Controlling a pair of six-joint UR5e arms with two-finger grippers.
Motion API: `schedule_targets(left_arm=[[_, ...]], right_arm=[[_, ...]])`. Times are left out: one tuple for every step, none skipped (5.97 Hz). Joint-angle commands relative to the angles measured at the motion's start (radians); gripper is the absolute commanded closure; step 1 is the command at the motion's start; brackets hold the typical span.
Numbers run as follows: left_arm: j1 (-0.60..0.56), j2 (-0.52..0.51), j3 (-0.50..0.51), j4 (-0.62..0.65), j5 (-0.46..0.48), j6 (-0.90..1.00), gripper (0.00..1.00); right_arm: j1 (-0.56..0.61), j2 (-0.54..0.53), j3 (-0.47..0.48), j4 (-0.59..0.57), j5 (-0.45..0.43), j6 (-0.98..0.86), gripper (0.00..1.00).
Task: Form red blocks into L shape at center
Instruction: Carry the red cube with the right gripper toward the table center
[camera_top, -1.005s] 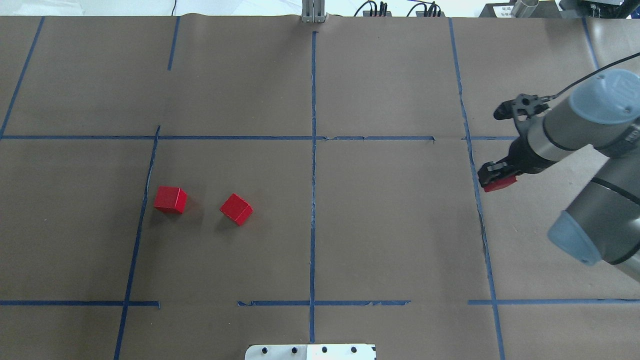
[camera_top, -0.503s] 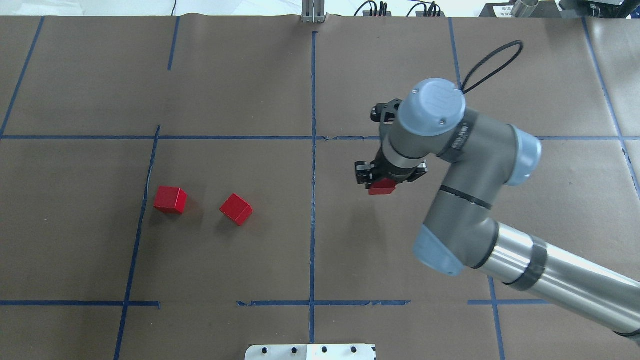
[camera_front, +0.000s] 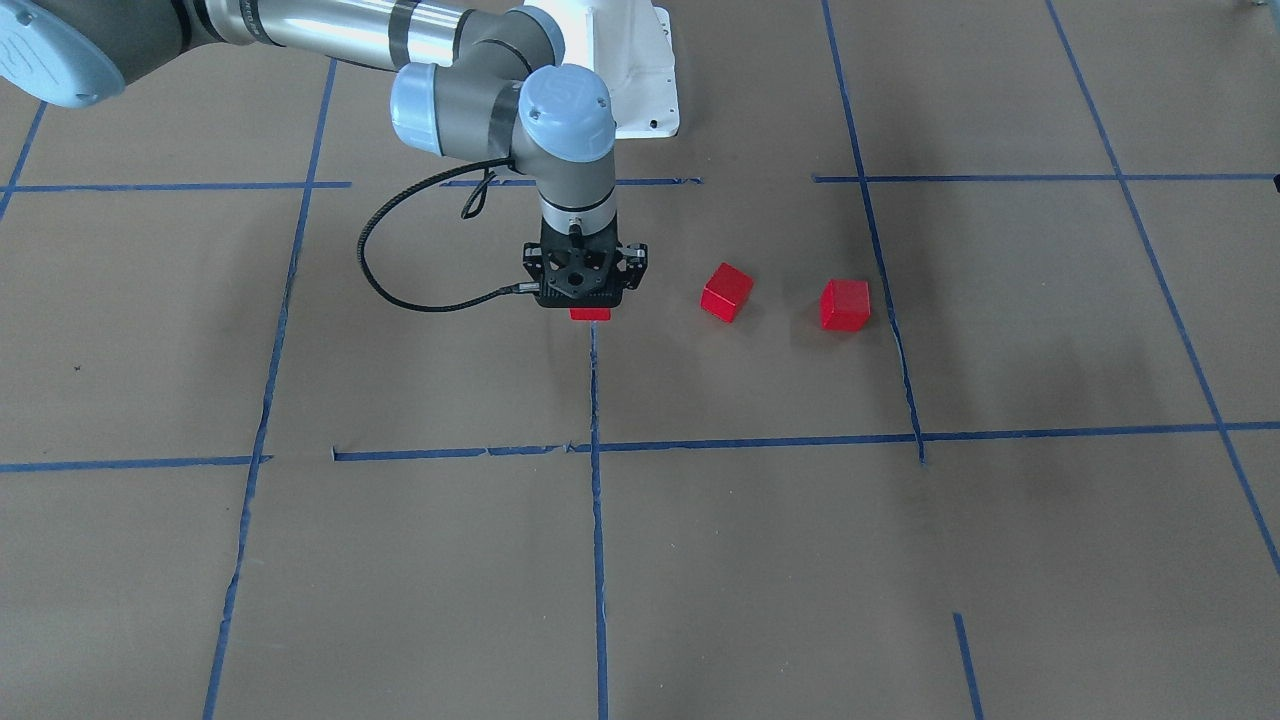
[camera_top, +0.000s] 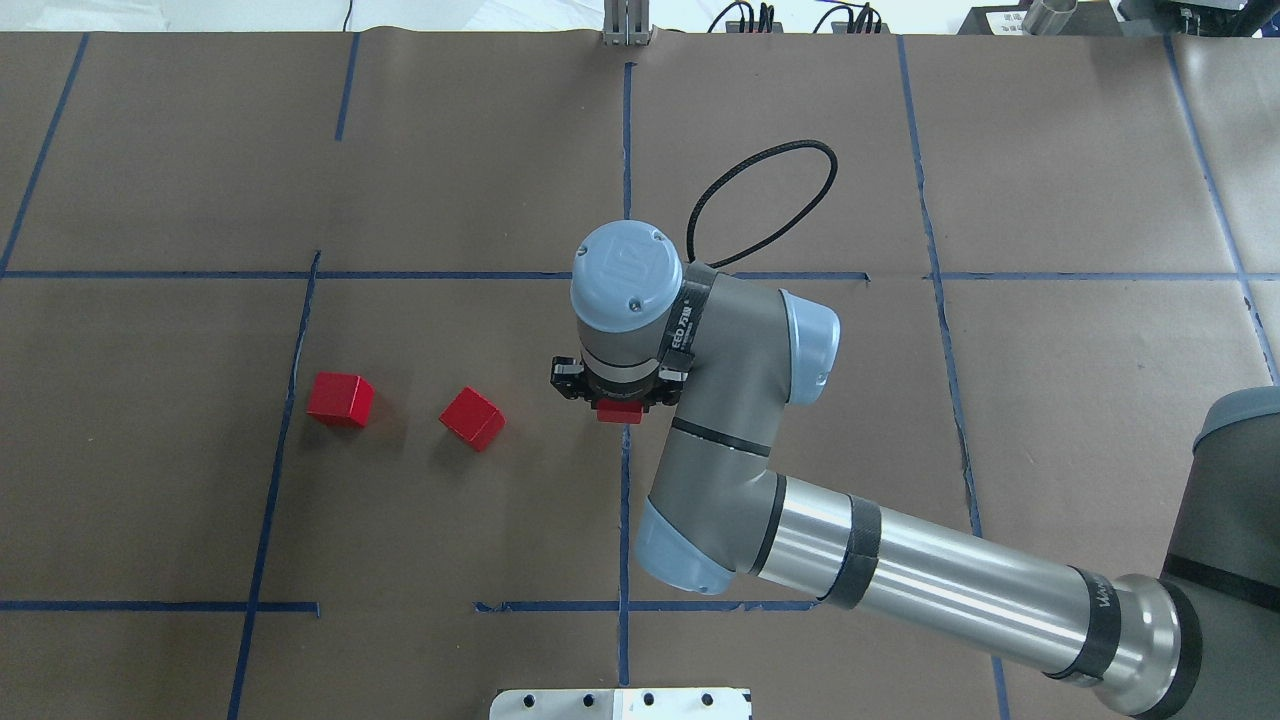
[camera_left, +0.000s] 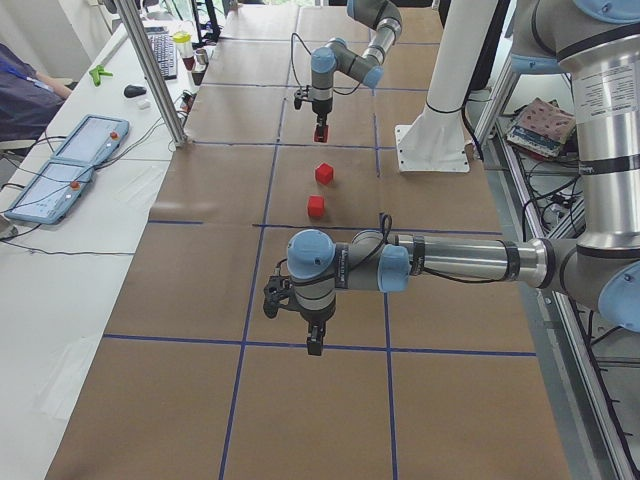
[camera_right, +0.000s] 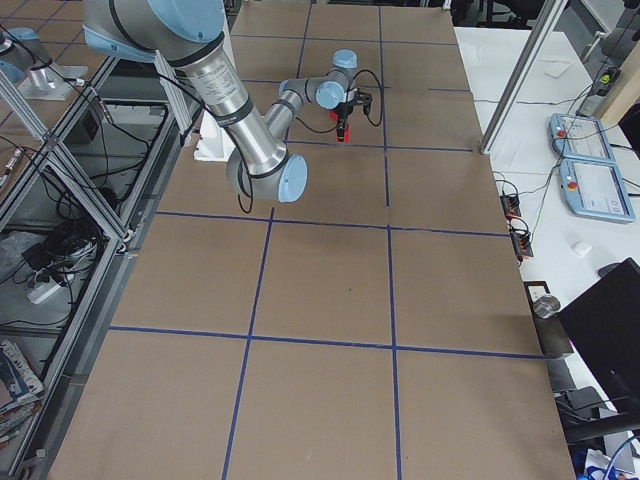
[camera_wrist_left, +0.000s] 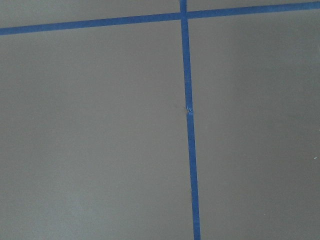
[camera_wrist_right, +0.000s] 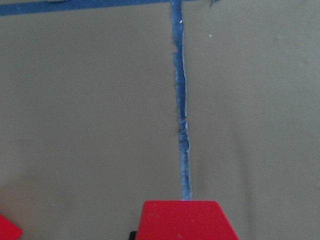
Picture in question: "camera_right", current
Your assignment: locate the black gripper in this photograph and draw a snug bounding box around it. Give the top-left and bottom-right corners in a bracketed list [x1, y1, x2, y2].
[336, 89, 373, 132]

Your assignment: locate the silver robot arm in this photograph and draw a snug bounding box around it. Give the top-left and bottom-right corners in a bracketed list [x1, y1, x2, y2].
[83, 0, 372, 203]

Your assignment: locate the upper teach pendant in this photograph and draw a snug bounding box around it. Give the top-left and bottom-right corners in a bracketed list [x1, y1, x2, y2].
[549, 113, 615, 162]

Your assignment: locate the teach pendant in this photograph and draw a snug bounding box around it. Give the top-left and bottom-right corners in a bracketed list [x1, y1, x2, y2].
[559, 158, 636, 223]
[549, 113, 615, 162]

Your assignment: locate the lower teach pendant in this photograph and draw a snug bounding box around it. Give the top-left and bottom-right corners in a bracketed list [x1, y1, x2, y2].
[559, 158, 636, 223]

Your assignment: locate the steel cup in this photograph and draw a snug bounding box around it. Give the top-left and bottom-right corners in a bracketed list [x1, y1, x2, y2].
[532, 294, 561, 319]

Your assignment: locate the black monitor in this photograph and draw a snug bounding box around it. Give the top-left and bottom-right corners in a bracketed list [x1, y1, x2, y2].
[559, 258, 639, 412]

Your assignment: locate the white power strip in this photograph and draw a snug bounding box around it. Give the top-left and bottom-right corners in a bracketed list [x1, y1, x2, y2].
[26, 278, 66, 305]

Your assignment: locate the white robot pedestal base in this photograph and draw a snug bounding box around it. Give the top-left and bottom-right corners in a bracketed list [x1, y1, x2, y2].
[194, 111, 235, 163]

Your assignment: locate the aluminium frame post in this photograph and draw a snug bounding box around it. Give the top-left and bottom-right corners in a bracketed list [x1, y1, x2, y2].
[480, 0, 568, 155]

